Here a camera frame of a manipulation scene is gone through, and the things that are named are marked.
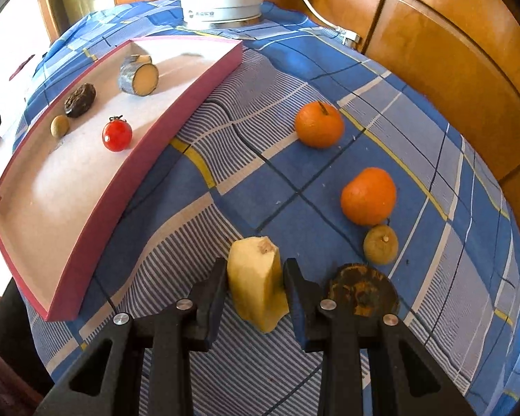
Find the pink-edged white cardboard tray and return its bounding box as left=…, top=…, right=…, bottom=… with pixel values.
left=0, top=37, right=243, bottom=321

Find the wooden glass door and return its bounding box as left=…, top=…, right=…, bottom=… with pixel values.
left=35, top=0, right=113, bottom=42

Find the dark red object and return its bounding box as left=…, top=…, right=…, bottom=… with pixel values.
left=9, top=54, right=36, bottom=81

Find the white power cord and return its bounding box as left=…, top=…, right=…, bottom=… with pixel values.
left=288, top=0, right=347, bottom=35

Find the orange tangerine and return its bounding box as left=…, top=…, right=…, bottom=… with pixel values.
left=340, top=167, right=397, bottom=227
left=295, top=101, right=345, bottom=149

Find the small dark dried fruit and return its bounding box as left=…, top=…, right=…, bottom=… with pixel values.
left=64, top=83, right=97, bottom=119

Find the large dark dried fruit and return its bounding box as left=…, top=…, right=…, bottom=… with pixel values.
left=327, top=262, right=400, bottom=318

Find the blue plaid cloth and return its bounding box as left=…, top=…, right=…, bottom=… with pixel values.
left=15, top=0, right=520, bottom=416

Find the tan longan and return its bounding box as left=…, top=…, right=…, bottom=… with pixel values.
left=363, top=224, right=399, bottom=266
left=50, top=115, right=70, bottom=138

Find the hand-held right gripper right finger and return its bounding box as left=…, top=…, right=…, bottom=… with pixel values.
left=283, top=258, right=477, bottom=416

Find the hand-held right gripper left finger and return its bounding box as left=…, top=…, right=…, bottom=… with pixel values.
left=34, top=258, right=229, bottom=416

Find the silver kettle base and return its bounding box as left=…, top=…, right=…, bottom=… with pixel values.
left=184, top=11, right=263, bottom=31

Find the peeled yellow yam piece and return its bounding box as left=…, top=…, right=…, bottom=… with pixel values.
left=226, top=236, right=290, bottom=334

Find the red cherry tomato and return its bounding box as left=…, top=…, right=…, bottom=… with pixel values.
left=102, top=115, right=133, bottom=153

